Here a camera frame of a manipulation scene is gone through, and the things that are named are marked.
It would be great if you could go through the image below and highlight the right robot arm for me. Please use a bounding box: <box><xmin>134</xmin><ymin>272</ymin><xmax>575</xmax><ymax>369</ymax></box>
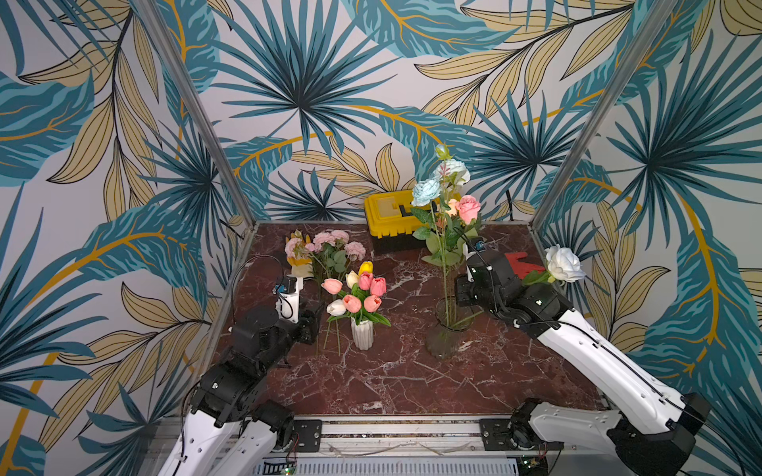
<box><xmin>456</xmin><ymin>250</ymin><xmax>710</xmax><ymax>475</ymax></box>

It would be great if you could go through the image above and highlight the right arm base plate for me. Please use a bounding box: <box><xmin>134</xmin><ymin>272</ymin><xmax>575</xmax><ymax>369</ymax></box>
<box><xmin>478</xmin><ymin>418</ymin><xmax>538</xmax><ymax>451</ymax></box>

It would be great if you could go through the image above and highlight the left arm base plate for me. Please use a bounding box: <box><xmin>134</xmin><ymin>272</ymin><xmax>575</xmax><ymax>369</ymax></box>
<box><xmin>282</xmin><ymin>420</ymin><xmax>323</xmax><ymax>454</ymax></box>

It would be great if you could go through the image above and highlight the red work glove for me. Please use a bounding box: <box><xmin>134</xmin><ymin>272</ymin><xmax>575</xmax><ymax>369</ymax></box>
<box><xmin>505</xmin><ymin>252</ymin><xmax>546</xmax><ymax>280</ymax></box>

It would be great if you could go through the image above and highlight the white rose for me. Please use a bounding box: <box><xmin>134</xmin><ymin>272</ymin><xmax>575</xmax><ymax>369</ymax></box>
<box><xmin>522</xmin><ymin>245</ymin><xmax>587</xmax><ymax>287</ymax></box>

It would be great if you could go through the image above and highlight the yellow work glove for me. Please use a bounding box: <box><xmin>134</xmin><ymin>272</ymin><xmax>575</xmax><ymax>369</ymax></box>
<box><xmin>284</xmin><ymin>230</ymin><xmax>314</xmax><ymax>278</ymax></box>

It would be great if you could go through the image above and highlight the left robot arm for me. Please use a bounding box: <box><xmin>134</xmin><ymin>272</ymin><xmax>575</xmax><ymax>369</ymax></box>
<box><xmin>159</xmin><ymin>307</ymin><xmax>321</xmax><ymax>475</ymax></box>

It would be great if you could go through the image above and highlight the white ribbed vase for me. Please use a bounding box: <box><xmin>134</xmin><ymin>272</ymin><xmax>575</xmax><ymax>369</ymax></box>
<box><xmin>351</xmin><ymin>321</ymin><xmax>374</xmax><ymax>351</ymax></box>

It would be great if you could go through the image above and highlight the tulip bouquet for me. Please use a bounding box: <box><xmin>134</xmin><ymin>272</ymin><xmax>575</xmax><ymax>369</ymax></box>
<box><xmin>321</xmin><ymin>261</ymin><xmax>391</xmax><ymax>327</ymax></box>

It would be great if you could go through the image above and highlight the glass vase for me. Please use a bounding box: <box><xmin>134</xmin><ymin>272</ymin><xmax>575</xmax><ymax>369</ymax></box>
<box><xmin>426</xmin><ymin>297</ymin><xmax>480</xmax><ymax>360</ymax></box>

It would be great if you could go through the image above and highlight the yellow toolbox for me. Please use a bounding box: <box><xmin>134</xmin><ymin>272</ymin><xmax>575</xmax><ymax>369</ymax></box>
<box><xmin>364</xmin><ymin>190</ymin><xmax>427</xmax><ymax>254</ymax></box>

